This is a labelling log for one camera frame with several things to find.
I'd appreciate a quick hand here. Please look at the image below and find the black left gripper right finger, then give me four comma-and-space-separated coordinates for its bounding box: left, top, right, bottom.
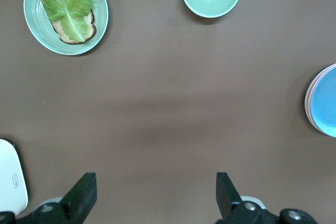
215, 173, 320, 224

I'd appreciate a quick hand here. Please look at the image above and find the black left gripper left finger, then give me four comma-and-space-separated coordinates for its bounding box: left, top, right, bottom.
0, 173, 98, 224

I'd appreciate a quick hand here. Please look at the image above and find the blue plate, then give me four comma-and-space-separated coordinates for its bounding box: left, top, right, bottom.
309, 66, 336, 138

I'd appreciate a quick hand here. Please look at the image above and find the white rounded appliance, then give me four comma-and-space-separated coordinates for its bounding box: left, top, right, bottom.
0, 138, 29, 216

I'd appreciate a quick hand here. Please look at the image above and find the beige plate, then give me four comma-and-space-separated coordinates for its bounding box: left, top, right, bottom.
304, 63, 336, 133

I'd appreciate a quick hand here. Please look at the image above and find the brown table cloth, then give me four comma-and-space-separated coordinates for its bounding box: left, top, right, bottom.
0, 0, 336, 224

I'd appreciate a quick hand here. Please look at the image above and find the toast slice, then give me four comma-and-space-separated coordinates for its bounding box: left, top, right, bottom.
38, 0, 97, 45

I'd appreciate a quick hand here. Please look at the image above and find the green plate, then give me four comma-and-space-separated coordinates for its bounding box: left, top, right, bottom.
23, 0, 109, 56

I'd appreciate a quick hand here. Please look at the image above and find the green lettuce leaf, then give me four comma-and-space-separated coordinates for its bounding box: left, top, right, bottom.
36, 0, 92, 43

